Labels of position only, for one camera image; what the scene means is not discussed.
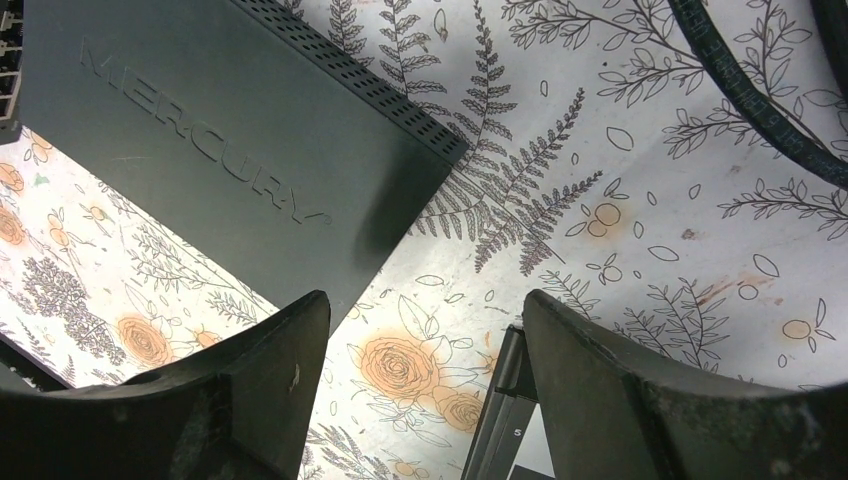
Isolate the black network switch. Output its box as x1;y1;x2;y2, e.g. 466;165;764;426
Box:
1;1;467;326
461;325;555;480

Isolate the short black ethernet cable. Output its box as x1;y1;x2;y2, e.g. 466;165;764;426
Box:
667;0;848;190

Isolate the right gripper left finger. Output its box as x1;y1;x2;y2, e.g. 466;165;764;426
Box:
1;290;331;479

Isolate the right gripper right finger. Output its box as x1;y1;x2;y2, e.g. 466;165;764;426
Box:
522;290;847;479

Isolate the floral patterned table mat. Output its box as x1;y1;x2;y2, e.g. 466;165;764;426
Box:
1;1;847;479

